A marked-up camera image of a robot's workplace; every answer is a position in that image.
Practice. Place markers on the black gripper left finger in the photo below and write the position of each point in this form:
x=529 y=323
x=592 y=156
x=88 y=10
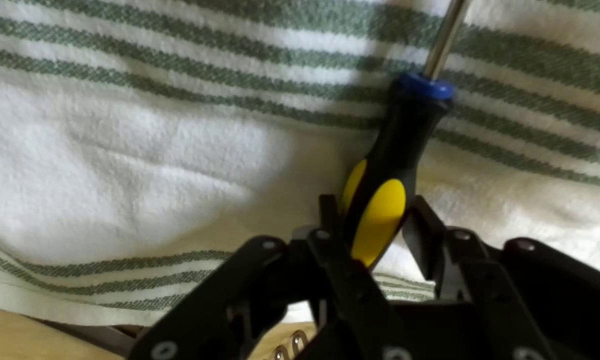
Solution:
x=292 y=300

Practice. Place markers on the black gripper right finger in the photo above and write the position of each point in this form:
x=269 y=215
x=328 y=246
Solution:
x=513 y=300

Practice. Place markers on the green and white striped towel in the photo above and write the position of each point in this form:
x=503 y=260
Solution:
x=147 y=166

